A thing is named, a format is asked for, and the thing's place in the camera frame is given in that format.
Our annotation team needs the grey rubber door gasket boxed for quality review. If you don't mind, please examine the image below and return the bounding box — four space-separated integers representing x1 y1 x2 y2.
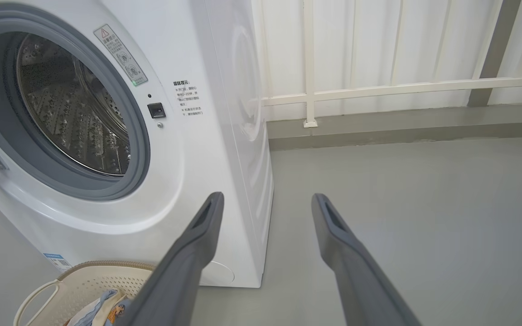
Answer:
0 4 151 201

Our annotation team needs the perforated steel washer drum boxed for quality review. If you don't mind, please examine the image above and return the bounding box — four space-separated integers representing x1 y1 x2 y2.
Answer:
15 32 131 177

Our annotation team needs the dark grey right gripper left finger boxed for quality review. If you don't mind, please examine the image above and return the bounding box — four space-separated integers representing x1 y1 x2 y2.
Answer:
115 192 225 326

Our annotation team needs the grey warning sticker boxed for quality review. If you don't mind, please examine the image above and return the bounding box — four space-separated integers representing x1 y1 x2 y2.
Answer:
93 24 149 87

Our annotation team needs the white front-load washing machine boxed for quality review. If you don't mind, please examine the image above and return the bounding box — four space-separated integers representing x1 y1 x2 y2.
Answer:
0 0 275 289

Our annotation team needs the blue cartoon print garment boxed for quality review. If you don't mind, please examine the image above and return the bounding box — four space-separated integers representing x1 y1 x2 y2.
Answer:
106 297 133 325

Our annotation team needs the blue cartoon garment cream lining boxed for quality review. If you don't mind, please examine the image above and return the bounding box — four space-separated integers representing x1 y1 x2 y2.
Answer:
66 289 122 326

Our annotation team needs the white metal railing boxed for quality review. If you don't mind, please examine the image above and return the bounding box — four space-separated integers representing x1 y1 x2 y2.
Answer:
252 0 522 129

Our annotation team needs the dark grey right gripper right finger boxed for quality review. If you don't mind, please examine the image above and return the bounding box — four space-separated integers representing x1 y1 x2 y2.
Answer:
311 193 423 326

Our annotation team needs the round white filter cover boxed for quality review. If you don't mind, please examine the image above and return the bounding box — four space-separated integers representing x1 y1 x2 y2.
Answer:
199 260 236 287

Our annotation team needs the grey vertical post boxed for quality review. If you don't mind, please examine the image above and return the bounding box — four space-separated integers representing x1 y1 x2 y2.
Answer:
467 0 522 108

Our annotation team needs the black door latch socket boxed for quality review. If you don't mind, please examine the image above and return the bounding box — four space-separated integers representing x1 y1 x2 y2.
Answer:
147 102 167 120

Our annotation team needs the blue energy label sticker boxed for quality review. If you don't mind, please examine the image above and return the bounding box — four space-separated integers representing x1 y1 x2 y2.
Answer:
42 252 73 273

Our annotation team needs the cream perforated plastic laundry basket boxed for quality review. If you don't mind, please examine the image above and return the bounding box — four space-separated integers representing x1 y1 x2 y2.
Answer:
14 260 158 326

